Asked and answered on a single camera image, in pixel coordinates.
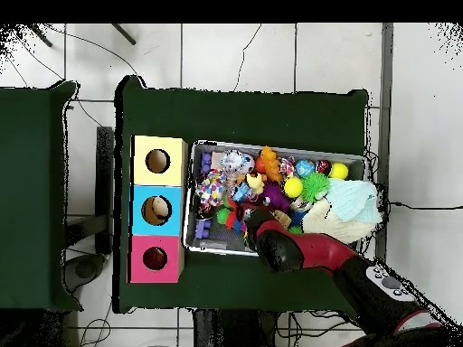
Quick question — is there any multicolour spiky caterpillar toy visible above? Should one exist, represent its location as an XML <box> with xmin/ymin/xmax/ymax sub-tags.
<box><xmin>215</xmin><ymin>198</ymin><xmax>247</xmax><ymax>232</ymax></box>

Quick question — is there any pale yellow plush toy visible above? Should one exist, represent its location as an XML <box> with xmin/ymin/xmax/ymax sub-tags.
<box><xmin>246</xmin><ymin>172</ymin><xmax>268</xmax><ymax>195</ymax></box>

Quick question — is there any green spiky rubber ball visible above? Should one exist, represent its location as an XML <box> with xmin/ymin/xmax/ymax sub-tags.
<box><xmin>299</xmin><ymin>171</ymin><xmax>331</xmax><ymax>203</ymax></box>

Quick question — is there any orange striped tiger plush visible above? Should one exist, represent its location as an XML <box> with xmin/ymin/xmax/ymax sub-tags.
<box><xmin>143</xmin><ymin>248</ymin><xmax>167</xmax><ymax>270</ymax></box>

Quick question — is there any cream muslin cloth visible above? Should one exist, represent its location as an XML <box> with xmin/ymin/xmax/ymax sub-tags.
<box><xmin>301</xmin><ymin>197</ymin><xmax>379</xmax><ymax>245</ymax></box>

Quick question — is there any mint green muslin cloth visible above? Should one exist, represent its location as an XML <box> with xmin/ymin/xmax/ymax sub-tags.
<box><xmin>325</xmin><ymin>178</ymin><xmax>383</xmax><ymax>223</ymax></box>

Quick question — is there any wooden box with three holes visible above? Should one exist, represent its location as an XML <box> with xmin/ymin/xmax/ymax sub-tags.
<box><xmin>127</xmin><ymin>134</ymin><xmax>189</xmax><ymax>285</ymax></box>

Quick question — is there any purple spiky ball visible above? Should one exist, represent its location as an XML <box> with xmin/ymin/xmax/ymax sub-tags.
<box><xmin>262</xmin><ymin>181</ymin><xmax>292</xmax><ymax>212</ymax></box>

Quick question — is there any orange plastic building block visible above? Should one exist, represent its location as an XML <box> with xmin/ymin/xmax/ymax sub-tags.
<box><xmin>259</xmin><ymin>145</ymin><xmax>284</xmax><ymax>183</ymax></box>

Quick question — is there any yellow tennis-style ball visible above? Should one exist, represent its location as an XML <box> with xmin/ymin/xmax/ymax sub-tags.
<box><xmin>283</xmin><ymin>175</ymin><xmax>304</xmax><ymax>199</ymax></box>

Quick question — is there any dark green table cloth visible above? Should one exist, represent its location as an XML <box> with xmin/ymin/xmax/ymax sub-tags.
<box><xmin>113</xmin><ymin>74</ymin><xmax>370</xmax><ymax>319</ymax></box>

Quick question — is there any blue globe print ball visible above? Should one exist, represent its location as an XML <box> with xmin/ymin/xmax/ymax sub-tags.
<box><xmin>294</xmin><ymin>158</ymin><xmax>317</xmax><ymax>178</ymax></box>

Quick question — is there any smooth yellow ball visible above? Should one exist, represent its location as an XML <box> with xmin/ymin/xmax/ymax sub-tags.
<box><xmin>328</xmin><ymin>161</ymin><xmax>349</xmax><ymax>181</ymax></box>

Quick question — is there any black upright panel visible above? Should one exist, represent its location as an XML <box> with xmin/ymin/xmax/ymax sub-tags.
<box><xmin>95</xmin><ymin>126</ymin><xmax>115</xmax><ymax>254</ymax></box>

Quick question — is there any black tripod leg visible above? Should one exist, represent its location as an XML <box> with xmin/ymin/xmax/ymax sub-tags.
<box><xmin>26</xmin><ymin>23</ymin><xmax>53</xmax><ymax>48</ymax></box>
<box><xmin>109</xmin><ymin>23</ymin><xmax>137</xmax><ymax>46</ymax></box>

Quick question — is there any silver wire mesh bin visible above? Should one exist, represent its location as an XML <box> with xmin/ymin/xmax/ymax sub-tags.
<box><xmin>182</xmin><ymin>139</ymin><xmax>368</xmax><ymax>258</ymax></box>

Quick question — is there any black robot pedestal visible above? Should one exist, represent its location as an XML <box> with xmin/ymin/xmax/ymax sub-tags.
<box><xmin>193</xmin><ymin>308</ymin><xmax>279</xmax><ymax>347</ymax></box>

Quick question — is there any black floor cable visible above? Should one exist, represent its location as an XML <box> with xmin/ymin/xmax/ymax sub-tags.
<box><xmin>388</xmin><ymin>201</ymin><xmax>463</xmax><ymax>211</ymax></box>

